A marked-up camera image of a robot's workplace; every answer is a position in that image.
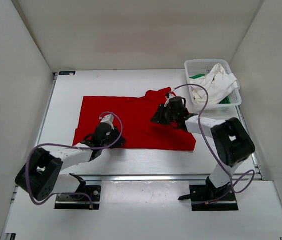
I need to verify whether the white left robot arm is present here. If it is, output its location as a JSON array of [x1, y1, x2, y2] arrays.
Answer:
[[15, 122, 126, 206]]

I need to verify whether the white plastic basket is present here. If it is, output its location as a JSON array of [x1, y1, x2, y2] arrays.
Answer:
[[184, 59, 242, 111]]

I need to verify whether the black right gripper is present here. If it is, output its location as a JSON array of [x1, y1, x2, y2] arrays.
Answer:
[[151, 104, 179, 126]]

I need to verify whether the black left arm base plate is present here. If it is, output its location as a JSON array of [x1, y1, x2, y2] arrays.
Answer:
[[54, 181, 102, 211]]

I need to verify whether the white t shirt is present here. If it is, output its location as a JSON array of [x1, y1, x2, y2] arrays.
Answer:
[[189, 63, 240, 105]]

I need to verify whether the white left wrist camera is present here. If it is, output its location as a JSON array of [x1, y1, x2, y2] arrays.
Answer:
[[99, 113, 115, 126]]

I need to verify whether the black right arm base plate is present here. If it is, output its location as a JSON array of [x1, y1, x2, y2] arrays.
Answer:
[[189, 185, 239, 212]]

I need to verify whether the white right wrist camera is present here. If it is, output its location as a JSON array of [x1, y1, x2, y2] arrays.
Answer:
[[164, 91, 177, 107]]

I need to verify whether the dark label sticker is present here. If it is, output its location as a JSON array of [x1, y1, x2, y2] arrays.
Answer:
[[58, 71, 76, 76]]

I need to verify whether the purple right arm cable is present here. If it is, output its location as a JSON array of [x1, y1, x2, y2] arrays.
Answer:
[[165, 84, 256, 207]]

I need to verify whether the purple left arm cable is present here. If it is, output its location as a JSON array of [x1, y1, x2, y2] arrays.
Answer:
[[25, 112, 124, 206]]

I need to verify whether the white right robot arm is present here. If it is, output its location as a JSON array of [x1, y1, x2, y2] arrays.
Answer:
[[151, 96, 256, 203]]

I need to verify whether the green t shirt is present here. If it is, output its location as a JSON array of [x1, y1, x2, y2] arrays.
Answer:
[[190, 74, 231, 105]]

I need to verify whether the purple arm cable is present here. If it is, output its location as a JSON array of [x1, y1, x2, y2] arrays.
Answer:
[[165, 84, 256, 207], [25, 112, 124, 206]]

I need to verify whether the red t shirt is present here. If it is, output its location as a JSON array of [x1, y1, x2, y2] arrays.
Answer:
[[72, 87, 197, 152]]

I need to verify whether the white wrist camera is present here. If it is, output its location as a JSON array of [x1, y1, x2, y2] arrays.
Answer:
[[99, 113, 115, 126], [164, 91, 177, 107]]

